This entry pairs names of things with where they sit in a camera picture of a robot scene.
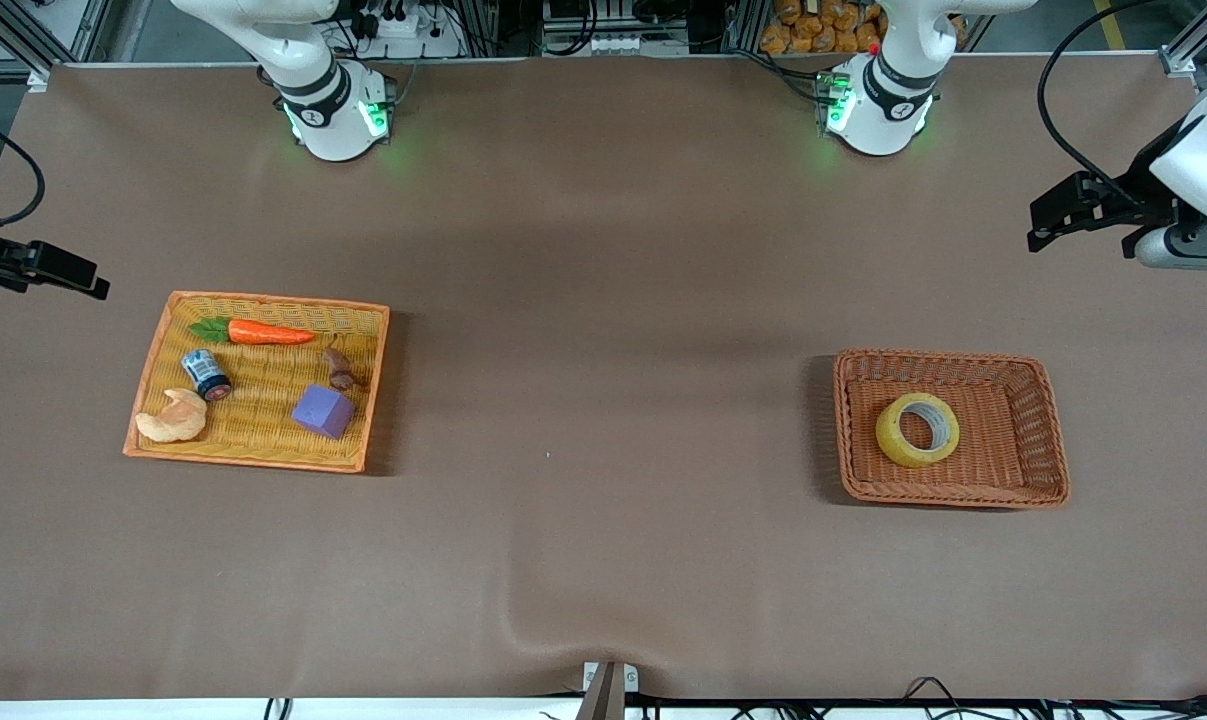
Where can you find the brown wicker basket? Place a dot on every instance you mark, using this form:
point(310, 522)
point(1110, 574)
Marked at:
point(1013, 450)

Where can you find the bag of orange buns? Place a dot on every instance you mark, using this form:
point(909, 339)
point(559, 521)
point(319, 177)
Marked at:
point(813, 25)

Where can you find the yellow packing tape roll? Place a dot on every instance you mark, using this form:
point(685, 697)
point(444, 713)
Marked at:
point(888, 435)

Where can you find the orange toy carrot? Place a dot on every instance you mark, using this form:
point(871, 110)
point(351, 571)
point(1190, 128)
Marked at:
point(263, 333)

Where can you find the white power strip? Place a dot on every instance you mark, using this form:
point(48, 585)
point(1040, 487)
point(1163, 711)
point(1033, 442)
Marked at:
point(403, 25)

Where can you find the purple cube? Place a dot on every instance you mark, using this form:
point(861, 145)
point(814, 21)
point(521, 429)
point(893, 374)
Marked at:
point(323, 412)

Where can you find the small blue white can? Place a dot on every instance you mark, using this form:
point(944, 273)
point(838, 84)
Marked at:
point(204, 372)

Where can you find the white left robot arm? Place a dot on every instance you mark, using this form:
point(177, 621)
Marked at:
point(878, 125)

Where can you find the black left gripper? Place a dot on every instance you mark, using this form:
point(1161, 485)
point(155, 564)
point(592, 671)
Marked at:
point(1147, 198)

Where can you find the aluminium frame profile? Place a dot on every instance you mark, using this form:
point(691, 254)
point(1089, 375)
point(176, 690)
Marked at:
point(48, 35)
point(1188, 55)

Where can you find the small brown toy root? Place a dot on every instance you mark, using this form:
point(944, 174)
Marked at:
point(341, 370)

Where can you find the metal table edge bracket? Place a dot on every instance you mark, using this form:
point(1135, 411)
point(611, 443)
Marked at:
point(608, 690)

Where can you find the toy croissant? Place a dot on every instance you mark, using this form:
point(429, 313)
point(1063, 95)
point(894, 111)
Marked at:
point(173, 420)

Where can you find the orange yellow woven tray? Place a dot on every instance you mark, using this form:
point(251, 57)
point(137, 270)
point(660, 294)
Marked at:
point(263, 450)

